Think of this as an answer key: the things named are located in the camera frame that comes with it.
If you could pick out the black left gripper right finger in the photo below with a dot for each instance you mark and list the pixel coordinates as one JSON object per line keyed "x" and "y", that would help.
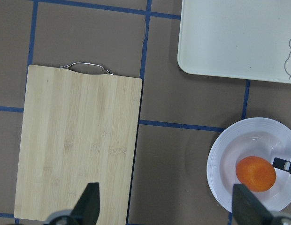
{"x": 247, "y": 209}

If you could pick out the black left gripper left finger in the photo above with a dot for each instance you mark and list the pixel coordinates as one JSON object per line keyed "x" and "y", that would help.
{"x": 87, "y": 209}

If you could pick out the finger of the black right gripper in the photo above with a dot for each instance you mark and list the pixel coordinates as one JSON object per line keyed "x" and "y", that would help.
{"x": 282, "y": 164}

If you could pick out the orange mandarin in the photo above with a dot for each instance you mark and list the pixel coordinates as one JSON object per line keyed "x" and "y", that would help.
{"x": 256, "y": 173}

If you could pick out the white ribbed plate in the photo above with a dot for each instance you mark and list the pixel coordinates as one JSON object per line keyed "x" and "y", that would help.
{"x": 261, "y": 137}

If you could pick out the cream bear tray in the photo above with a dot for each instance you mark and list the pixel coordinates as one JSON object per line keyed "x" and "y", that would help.
{"x": 246, "y": 39}

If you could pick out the bamboo cutting board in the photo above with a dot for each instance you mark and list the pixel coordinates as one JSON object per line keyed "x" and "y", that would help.
{"x": 77, "y": 129}

